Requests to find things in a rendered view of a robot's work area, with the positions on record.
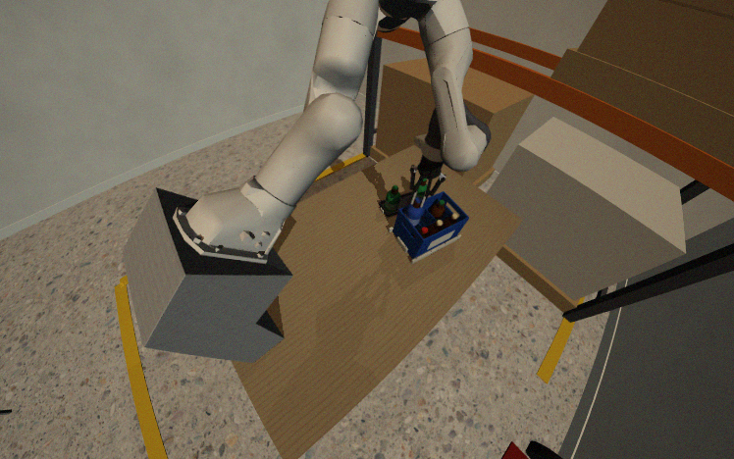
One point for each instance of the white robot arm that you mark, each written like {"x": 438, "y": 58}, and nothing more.
{"x": 243, "y": 223}

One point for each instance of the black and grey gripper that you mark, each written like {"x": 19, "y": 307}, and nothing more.
{"x": 435, "y": 171}

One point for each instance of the blue bottle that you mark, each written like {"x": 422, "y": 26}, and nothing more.
{"x": 414, "y": 212}

